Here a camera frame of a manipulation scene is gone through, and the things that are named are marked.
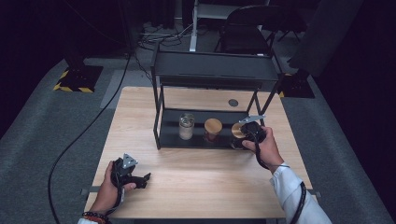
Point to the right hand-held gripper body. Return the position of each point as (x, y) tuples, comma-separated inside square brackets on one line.
[(253, 132)]

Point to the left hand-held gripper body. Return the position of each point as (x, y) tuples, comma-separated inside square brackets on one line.
[(123, 177)]

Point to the silver metal cup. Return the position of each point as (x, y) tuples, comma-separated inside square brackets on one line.
[(186, 127)]

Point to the black metal two-tier rack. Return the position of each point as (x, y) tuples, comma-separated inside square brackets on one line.
[(211, 67)]

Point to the person's left hand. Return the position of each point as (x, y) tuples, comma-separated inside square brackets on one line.
[(106, 196)]

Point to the person's right hand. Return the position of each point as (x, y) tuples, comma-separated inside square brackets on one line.
[(269, 152)]

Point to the grey tape strip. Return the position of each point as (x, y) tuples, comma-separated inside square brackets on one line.
[(93, 189), (317, 194)]

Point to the grey round table grommet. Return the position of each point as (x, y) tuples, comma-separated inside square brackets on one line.
[(233, 102)]

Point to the black stand base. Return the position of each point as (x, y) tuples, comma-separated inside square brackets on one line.
[(297, 85)]

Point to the black folding chair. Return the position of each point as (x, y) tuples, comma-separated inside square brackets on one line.
[(243, 39)]

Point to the black base with yellow stripes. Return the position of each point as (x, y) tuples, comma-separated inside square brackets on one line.
[(79, 77)]

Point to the white metal stand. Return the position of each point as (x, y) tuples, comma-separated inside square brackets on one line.
[(193, 31)]

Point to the dark grey curtain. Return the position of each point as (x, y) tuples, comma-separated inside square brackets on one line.
[(323, 37)]

